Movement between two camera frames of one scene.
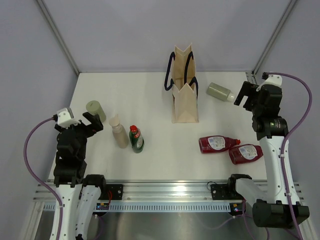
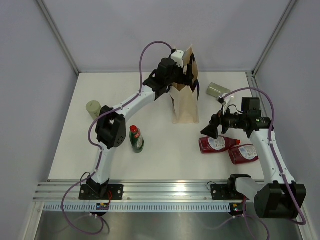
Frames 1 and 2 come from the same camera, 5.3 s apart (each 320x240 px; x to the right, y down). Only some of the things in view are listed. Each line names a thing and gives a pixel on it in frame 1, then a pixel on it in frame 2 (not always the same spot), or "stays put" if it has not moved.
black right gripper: (249, 89) → (211, 130)
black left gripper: (96, 125) → (183, 79)
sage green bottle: (94, 107) stays put
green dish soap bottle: (136, 140) stays put
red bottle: (216, 144) stays put
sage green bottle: (220, 92) stays put
